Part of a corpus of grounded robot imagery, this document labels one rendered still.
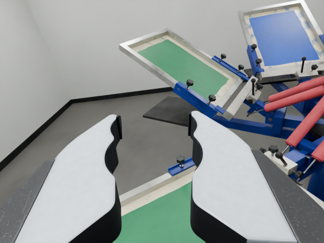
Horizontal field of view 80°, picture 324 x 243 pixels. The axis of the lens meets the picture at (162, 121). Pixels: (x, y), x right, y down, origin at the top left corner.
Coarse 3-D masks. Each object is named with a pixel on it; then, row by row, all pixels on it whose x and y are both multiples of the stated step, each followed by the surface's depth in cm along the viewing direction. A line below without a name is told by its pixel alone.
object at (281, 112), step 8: (320, 96) 129; (304, 104) 133; (312, 104) 131; (280, 112) 120; (304, 112) 136; (272, 120) 122; (280, 120) 116; (288, 120) 118; (296, 120) 116; (320, 120) 112; (272, 128) 122; (280, 128) 119; (304, 144) 94; (312, 144) 93; (312, 160) 89; (312, 168) 94; (320, 168) 90
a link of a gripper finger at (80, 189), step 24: (120, 120) 12; (72, 144) 9; (96, 144) 9; (72, 168) 8; (96, 168) 8; (48, 192) 7; (72, 192) 7; (96, 192) 7; (48, 216) 6; (72, 216) 6; (96, 216) 6; (120, 216) 7; (24, 240) 5; (48, 240) 5; (72, 240) 5; (96, 240) 6
